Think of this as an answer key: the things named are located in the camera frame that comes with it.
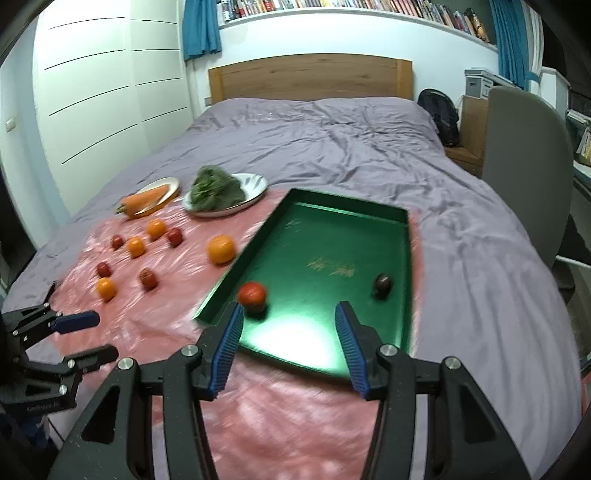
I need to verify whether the orange front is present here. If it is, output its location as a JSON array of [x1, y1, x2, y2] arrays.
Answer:
[[96, 277, 117, 303]]

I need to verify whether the red apple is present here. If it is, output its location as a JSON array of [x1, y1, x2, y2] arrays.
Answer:
[[96, 262, 112, 278], [139, 268, 158, 292], [166, 227, 184, 248], [111, 235, 124, 251], [236, 281, 266, 313]]

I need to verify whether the dark plum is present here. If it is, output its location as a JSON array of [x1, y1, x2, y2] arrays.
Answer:
[[373, 273, 394, 298]]

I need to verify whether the large orange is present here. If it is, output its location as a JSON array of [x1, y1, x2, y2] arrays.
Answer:
[[206, 235, 236, 265]]

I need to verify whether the pink plastic sheet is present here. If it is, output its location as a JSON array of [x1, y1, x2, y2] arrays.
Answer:
[[45, 188, 424, 480]]

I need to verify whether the purple bed duvet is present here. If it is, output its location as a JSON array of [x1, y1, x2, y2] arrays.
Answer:
[[4, 98, 581, 479]]

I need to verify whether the orange carrot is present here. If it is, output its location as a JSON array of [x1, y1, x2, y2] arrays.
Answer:
[[116, 185, 168, 217]]

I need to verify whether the white plate gold rim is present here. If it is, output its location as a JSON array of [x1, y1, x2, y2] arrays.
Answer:
[[131, 176, 181, 218]]

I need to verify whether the green leafy vegetable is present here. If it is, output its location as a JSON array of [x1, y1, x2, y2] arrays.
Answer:
[[189, 166, 245, 212]]

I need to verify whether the green rectangular tray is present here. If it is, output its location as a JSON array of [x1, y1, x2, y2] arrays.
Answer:
[[194, 189, 413, 380]]

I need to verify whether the white plate dark rim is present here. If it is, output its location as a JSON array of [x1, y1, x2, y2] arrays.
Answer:
[[181, 173, 269, 218]]

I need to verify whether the white wardrobe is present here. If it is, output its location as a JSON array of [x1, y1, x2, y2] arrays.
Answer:
[[33, 0, 193, 213]]

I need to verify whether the grey office chair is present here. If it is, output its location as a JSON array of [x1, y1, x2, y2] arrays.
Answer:
[[482, 87, 573, 266]]

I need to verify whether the black backpack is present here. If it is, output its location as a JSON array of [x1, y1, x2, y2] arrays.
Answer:
[[418, 89, 460, 148]]

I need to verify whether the wooden nightstand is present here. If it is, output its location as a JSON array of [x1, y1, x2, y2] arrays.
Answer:
[[445, 96, 489, 178]]

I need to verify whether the left blue curtain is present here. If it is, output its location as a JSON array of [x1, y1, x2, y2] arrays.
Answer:
[[182, 0, 222, 61]]

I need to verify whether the blue curtain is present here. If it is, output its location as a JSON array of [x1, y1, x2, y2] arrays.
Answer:
[[182, 0, 222, 61], [489, 0, 544, 94]]

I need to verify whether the wooden headboard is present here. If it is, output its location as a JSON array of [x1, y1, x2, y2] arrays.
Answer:
[[208, 53, 414, 104]]

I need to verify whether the right blue curtain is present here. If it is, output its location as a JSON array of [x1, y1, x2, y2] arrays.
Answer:
[[489, 0, 544, 94]]

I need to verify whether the row of books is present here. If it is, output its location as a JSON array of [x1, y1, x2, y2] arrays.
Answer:
[[216, 0, 496, 44]]

